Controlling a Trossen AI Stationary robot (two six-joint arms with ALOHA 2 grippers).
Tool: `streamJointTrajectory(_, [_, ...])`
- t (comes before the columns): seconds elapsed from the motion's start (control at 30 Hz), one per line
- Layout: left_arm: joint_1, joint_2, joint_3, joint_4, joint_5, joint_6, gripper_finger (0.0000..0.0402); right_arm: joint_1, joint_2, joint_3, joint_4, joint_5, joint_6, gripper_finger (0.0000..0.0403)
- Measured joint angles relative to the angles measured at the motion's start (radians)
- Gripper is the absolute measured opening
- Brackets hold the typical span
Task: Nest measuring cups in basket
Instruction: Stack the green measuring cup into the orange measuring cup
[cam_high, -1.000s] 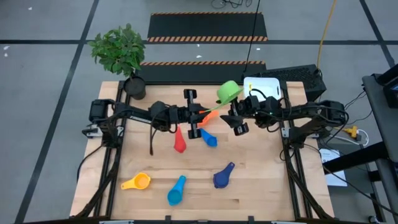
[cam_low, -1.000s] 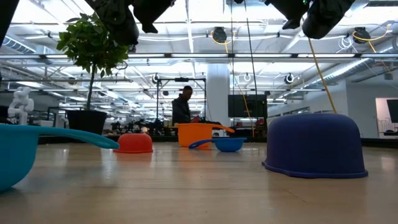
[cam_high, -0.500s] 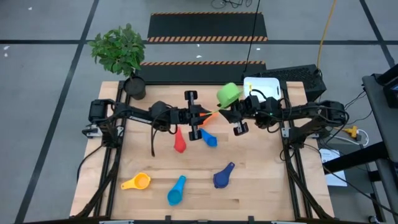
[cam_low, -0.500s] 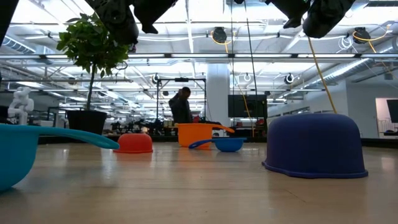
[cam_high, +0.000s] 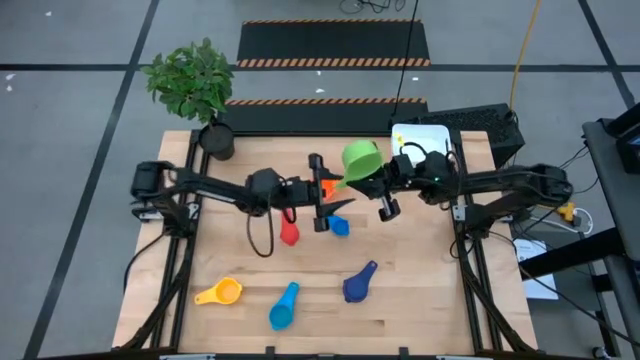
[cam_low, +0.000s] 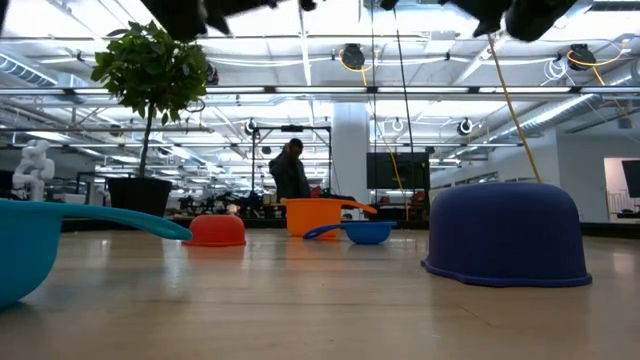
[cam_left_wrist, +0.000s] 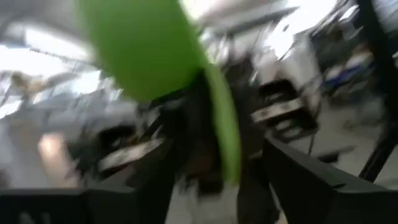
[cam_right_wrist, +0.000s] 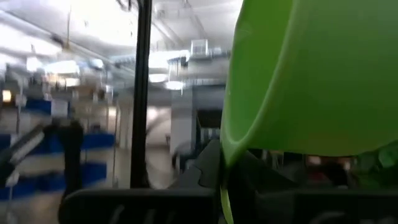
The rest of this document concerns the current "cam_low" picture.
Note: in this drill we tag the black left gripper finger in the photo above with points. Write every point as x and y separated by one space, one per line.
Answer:
220 17
250 5

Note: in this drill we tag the teal measuring cup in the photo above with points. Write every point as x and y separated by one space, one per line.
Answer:
25 250

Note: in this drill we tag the small blue measuring cup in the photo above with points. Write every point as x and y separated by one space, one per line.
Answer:
367 233

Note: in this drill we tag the large purple measuring cup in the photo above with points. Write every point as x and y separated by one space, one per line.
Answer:
505 235

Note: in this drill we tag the black background frame rig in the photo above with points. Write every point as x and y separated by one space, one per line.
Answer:
291 128

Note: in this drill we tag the small black ceiling reel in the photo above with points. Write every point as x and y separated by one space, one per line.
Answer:
250 126
465 127

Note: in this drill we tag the black aluminium table frame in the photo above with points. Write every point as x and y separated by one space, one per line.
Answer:
270 223

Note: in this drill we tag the person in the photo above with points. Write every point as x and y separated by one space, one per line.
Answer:
290 175

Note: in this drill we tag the black screen by doorway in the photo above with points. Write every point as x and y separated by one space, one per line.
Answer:
632 175

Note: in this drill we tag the black wall monitor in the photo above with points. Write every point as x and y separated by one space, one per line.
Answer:
397 170

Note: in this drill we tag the black plant pot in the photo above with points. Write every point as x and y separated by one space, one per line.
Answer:
140 195

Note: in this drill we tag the red measuring cup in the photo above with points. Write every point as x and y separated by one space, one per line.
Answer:
215 232

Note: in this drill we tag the orange measuring cup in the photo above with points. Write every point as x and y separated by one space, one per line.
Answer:
310 215

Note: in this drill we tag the green leafy potted tree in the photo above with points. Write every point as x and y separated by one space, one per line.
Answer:
150 65

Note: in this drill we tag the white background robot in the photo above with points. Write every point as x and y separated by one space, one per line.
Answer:
32 170

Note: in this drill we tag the white building pillar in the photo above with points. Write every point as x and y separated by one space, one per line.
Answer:
350 150

